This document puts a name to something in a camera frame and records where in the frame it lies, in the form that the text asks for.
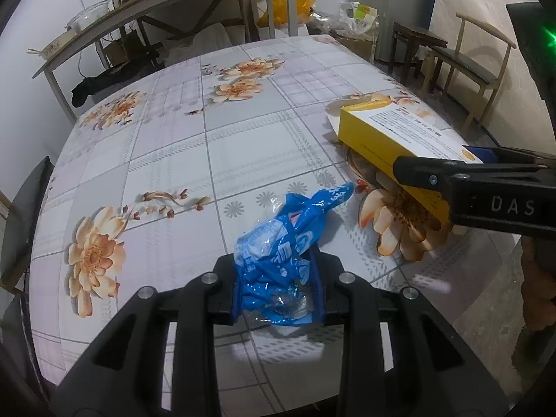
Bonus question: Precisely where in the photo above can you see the patterned rectangular dish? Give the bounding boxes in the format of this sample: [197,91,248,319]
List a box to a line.
[39,30,83,59]

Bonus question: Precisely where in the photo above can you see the floral tablecloth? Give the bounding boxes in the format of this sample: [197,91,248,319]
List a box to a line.
[28,34,522,417]

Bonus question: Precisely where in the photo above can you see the dark wooden stool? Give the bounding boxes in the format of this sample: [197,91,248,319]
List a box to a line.
[388,21,448,85]

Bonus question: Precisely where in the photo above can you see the yellow plastic bag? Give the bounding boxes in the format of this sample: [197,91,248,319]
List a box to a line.
[257,0,318,29]

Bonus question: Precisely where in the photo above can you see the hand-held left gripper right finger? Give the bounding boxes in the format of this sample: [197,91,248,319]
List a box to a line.
[310,250,511,417]

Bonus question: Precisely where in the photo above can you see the wooden chair black seat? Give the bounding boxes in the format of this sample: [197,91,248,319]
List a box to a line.
[0,154,55,296]

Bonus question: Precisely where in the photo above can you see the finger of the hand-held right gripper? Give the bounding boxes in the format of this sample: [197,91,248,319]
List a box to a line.
[392,155,548,193]
[461,144,556,166]

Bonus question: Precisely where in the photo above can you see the person's right hand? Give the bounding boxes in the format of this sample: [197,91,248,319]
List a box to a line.
[521,237,556,328]

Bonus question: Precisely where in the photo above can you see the glass bowl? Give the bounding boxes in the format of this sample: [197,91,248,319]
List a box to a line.
[65,1,113,33]

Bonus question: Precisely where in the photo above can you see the small cardboard box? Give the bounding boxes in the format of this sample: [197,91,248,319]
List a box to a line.
[104,32,144,68]

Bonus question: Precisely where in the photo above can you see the white plastic bag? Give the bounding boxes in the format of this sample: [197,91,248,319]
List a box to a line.
[339,1,379,38]

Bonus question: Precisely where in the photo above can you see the blue cable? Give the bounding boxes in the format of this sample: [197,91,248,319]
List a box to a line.
[478,124,505,146]

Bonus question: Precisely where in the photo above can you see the wooden armchair dark seat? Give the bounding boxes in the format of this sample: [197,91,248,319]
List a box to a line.
[419,12,517,133]

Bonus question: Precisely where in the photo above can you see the large cardboard box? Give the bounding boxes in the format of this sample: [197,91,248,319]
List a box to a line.
[336,32,378,64]

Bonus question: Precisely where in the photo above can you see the blue plastic wrapper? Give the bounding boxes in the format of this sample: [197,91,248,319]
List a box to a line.
[234,182,356,326]

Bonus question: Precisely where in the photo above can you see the black cloth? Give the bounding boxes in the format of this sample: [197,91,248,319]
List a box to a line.
[71,63,150,108]

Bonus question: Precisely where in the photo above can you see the grey sack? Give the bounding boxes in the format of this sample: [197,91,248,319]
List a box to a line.
[167,24,244,64]

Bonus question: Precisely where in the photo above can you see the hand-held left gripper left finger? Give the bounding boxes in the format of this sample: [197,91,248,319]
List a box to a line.
[48,254,244,417]

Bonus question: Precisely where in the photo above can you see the yellow cardboard box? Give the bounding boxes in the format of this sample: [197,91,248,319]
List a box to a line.
[325,99,485,227]

